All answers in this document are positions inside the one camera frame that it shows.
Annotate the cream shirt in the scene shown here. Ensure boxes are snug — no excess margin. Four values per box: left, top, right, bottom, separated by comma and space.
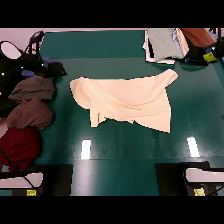
69, 68, 179, 134

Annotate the white folded garment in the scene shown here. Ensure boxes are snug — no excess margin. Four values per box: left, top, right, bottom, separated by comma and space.
143, 28, 190, 65

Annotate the brown garment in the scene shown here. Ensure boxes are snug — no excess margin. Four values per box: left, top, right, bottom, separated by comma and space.
4, 98, 55, 131

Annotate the grey-brown garment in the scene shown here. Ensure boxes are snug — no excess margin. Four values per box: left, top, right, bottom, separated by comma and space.
8, 75, 56, 102

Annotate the grey folded garment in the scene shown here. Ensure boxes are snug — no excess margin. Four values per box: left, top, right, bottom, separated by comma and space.
146, 28, 186, 62

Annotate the dark red garment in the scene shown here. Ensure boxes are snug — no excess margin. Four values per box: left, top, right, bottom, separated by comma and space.
0, 126, 43, 172

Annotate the black garment with yellow label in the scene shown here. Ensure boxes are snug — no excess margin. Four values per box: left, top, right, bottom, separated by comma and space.
181, 37, 224, 66

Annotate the rust-brown folded garment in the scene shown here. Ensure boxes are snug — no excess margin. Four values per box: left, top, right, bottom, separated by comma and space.
180, 28, 217, 48

